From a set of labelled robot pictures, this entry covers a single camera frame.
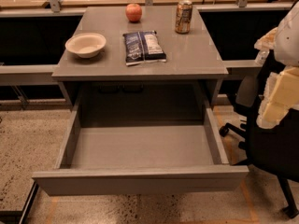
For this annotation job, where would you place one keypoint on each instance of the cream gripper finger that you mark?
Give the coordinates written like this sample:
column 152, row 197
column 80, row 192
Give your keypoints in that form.
column 267, row 41
column 281, row 93

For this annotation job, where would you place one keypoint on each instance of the blue chip bag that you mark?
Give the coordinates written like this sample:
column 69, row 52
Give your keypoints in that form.
column 143, row 47

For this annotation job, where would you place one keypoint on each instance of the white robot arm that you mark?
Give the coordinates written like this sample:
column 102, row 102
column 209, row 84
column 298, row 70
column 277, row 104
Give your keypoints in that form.
column 286, row 47

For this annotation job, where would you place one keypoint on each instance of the open grey top drawer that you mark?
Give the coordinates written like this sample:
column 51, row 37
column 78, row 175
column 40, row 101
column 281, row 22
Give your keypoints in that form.
column 162, row 140

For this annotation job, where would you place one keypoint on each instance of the clear plastic bottle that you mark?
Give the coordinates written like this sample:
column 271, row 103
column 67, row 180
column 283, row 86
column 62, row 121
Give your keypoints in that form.
column 261, row 57

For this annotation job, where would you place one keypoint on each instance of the black office chair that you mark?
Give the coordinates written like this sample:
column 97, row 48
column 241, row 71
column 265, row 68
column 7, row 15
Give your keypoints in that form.
column 275, row 150

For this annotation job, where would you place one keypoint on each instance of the gold soda can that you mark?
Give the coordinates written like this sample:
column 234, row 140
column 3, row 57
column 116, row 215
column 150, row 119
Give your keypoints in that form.
column 183, row 16

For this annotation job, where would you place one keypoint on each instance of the red apple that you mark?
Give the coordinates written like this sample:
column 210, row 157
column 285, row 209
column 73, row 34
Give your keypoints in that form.
column 133, row 12

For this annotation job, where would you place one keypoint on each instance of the white paper bowl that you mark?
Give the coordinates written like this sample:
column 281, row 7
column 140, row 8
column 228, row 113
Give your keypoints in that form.
column 86, row 45

